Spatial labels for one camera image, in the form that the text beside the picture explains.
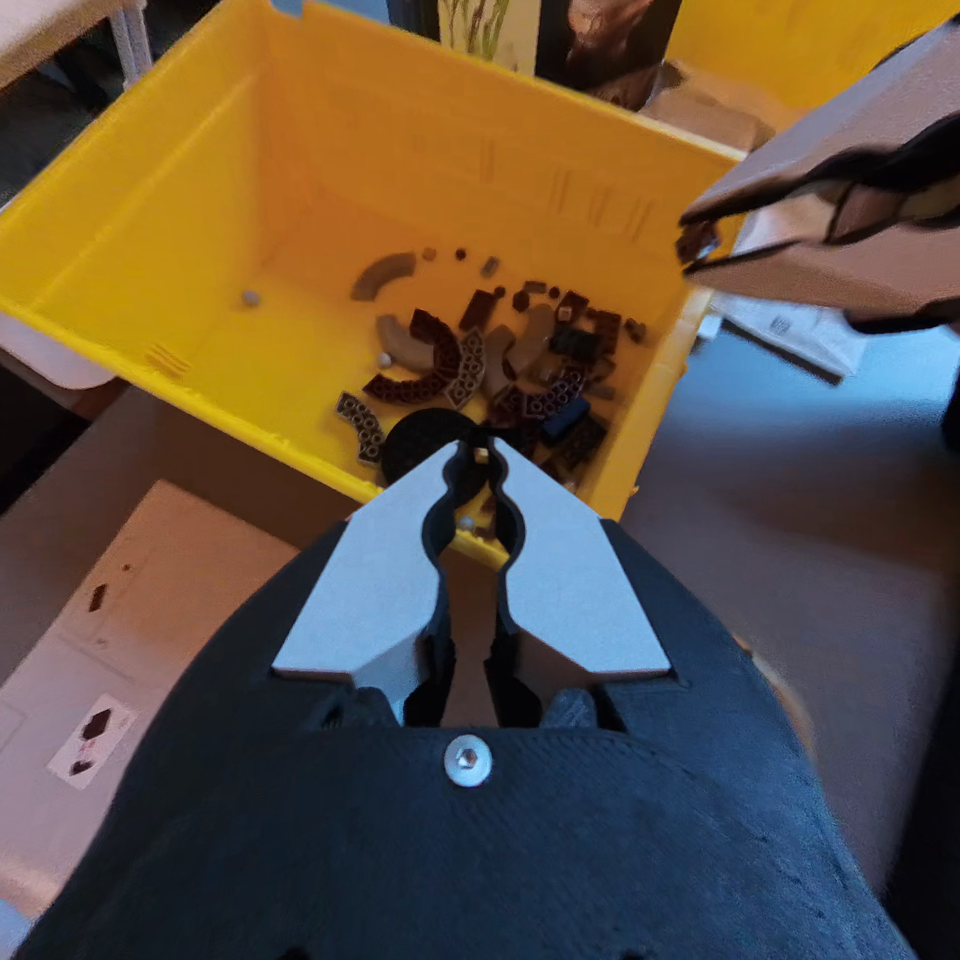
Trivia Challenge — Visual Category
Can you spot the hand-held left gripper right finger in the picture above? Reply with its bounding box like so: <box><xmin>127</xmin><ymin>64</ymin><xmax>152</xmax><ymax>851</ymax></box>
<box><xmin>483</xmin><ymin>436</ymin><xmax>672</xmax><ymax>727</ymax></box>

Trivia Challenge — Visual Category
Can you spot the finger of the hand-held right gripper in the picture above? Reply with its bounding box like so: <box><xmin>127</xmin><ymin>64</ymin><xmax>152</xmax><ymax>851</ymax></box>
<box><xmin>682</xmin><ymin>180</ymin><xmax>960</xmax><ymax>325</ymax></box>
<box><xmin>677</xmin><ymin>17</ymin><xmax>960</xmax><ymax>226</ymax></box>

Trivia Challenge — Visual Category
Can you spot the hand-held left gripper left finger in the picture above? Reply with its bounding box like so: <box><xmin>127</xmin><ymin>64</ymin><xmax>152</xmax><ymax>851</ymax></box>
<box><xmin>271</xmin><ymin>439</ymin><xmax>460</xmax><ymax>727</ymax></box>

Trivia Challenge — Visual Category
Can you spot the dark brown brick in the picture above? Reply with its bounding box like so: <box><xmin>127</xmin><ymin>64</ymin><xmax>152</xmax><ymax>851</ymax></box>
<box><xmin>675</xmin><ymin>219</ymin><xmax>723</xmax><ymax>265</ymax></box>

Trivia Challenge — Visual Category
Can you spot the pile of brown toy bricks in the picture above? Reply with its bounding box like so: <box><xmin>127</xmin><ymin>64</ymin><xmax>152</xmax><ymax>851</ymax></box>
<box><xmin>240</xmin><ymin>246</ymin><xmax>651</xmax><ymax>537</ymax></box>

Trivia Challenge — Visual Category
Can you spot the yellow plastic bin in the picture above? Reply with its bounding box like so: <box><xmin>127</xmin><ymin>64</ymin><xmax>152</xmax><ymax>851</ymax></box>
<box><xmin>666</xmin><ymin>0</ymin><xmax>931</xmax><ymax>114</ymax></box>
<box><xmin>0</xmin><ymin>0</ymin><xmax>753</xmax><ymax>573</ymax></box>

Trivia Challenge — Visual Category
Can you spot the grey desk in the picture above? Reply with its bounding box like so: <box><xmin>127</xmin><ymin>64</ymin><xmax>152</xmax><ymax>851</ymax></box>
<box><xmin>0</xmin><ymin>322</ymin><xmax>960</xmax><ymax>901</ymax></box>

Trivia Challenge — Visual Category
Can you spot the folded white leaflet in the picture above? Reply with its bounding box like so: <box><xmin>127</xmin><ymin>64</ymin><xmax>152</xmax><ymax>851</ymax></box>
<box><xmin>707</xmin><ymin>291</ymin><xmax>873</xmax><ymax>385</ymax></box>

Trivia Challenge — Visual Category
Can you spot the black round brick plate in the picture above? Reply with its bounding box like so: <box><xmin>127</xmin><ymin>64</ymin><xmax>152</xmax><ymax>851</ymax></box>
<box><xmin>379</xmin><ymin>407</ymin><xmax>490</xmax><ymax>490</ymax></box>

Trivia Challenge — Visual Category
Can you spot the open instruction booklet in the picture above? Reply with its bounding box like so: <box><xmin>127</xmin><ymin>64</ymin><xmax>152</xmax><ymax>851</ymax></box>
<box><xmin>0</xmin><ymin>478</ymin><xmax>305</xmax><ymax>920</ymax></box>

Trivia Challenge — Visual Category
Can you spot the black toy box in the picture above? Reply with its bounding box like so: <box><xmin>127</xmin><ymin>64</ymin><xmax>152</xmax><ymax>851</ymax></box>
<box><xmin>420</xmin><ymin>0</ymin><xmax>685</xmax><ymax>112</ymax></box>

